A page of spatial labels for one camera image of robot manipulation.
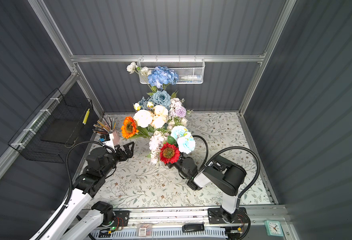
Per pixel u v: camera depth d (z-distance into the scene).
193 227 0.69
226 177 0.49
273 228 0.69
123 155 0.66
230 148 0.50
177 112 0.75
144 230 0.68
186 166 0.67
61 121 0.80
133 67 0.79
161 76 0.73
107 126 0.99
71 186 0.51
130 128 0.60
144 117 0.64
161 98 0.71
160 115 0.67
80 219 0.57
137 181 0.87
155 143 0.67
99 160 0.54
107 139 0.64
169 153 0.63
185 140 0.60
